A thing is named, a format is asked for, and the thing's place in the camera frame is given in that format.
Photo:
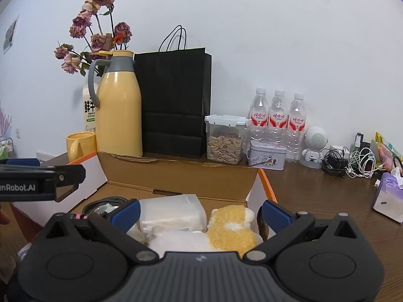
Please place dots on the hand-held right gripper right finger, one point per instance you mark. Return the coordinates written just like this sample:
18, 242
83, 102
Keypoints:
274, 215

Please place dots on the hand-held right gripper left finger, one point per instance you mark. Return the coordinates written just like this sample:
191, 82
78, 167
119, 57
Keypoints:
129, 214

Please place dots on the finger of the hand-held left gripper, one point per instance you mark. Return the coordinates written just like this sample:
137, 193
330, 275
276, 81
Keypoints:
71, 174
23, 162

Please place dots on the translucent cotton swab box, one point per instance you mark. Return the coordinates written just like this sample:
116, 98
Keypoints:
171, 214

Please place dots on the white yellow plush sheep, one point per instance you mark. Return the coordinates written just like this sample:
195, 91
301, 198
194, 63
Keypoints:
229, 236

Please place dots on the red cardboard box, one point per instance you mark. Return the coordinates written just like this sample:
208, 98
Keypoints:
176, 176

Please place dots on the person's left hand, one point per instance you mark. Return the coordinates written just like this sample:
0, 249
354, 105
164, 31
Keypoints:
3, 215

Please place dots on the metal storage rack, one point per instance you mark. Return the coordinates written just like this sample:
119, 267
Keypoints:
7, 148

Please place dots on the yellow mug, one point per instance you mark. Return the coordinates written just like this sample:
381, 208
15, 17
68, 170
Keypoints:
83, 144

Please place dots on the purple feather decoration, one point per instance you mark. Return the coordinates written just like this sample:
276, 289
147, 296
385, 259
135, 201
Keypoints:
4, 121

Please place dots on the white printed tin box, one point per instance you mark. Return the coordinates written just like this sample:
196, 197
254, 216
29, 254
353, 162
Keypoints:
266, 159

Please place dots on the white milk carton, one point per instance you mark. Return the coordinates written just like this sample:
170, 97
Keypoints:
89, 110

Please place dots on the yellow thermos jug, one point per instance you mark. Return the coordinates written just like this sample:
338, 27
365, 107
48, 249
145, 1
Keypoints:
119, 116

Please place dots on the white robot toy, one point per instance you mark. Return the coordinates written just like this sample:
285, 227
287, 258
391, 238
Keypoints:
314, 144

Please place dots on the clear seed container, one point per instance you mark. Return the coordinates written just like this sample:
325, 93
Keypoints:
225, 148

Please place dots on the clear water bottle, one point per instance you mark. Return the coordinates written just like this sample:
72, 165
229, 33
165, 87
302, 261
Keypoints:
277, 114
258, 113
297, 122

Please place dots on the purple tissue pack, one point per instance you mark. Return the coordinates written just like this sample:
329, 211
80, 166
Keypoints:
388, 196

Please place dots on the black paper bag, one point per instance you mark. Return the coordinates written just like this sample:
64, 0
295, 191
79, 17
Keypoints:
176, 100

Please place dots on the yellow snack packet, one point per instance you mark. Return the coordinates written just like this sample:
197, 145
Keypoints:
388, 154

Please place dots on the dried pink rose bouquet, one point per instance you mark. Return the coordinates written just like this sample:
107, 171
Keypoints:
100, 41

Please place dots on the white wall socket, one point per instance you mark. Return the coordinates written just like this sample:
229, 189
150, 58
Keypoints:
18, 132

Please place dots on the wall poster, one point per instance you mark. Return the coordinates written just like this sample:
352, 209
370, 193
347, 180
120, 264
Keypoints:
11, 34

